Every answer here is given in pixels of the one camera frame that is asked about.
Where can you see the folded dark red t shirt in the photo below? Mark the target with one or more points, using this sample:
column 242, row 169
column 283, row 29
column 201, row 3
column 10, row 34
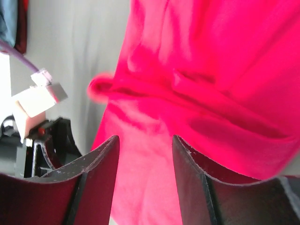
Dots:
column 21, row 35

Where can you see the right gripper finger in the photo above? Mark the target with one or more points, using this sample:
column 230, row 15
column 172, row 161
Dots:
column 210, row 194

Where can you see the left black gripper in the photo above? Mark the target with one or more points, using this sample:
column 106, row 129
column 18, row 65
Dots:
column 59, row 185

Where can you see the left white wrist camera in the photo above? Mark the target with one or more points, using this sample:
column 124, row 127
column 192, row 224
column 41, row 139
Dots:
column 29, row 106

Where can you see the folded light blue t shirt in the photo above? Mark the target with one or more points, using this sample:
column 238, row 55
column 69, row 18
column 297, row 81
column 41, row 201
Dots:
column 8, row 21

